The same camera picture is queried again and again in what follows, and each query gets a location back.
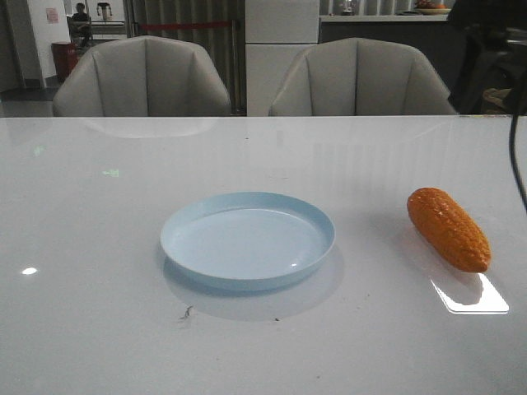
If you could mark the light blue round plate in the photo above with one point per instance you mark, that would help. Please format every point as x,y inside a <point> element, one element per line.
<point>248,241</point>

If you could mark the orange plastic corn cob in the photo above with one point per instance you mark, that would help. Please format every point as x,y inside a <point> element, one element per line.
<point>449,229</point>

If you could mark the dark robot arm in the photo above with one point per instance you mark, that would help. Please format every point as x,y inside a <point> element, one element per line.
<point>492,79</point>

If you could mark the right beige upholstered chair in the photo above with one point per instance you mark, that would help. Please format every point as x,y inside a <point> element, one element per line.
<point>361,77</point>

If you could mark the beige upholstered chair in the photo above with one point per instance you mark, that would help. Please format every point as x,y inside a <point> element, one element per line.
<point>145,76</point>
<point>361,77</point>

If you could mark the white cabinet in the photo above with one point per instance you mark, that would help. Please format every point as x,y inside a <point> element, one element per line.
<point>275,32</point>

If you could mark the left beige upholstered chair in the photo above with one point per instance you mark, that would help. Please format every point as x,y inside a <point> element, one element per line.
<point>145,76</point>

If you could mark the red barrier belt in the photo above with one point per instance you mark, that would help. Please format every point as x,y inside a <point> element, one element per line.
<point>185,26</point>

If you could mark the glass jar on counter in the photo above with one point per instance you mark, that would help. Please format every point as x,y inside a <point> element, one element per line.
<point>346,7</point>

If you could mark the dark grey counter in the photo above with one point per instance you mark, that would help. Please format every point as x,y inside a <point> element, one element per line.
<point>443,45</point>

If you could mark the red trash bin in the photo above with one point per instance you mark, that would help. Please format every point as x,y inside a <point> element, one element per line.
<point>65,58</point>

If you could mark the fruit bowl on counter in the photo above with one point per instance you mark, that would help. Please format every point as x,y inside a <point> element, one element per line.
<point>431,8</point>

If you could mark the seated person in background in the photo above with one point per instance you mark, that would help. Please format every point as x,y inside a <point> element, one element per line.
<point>79,25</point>

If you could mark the beige cushion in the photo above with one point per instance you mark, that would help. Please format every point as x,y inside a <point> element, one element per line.
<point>494,101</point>

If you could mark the pink wall poster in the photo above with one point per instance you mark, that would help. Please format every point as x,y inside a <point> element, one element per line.
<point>51,15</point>

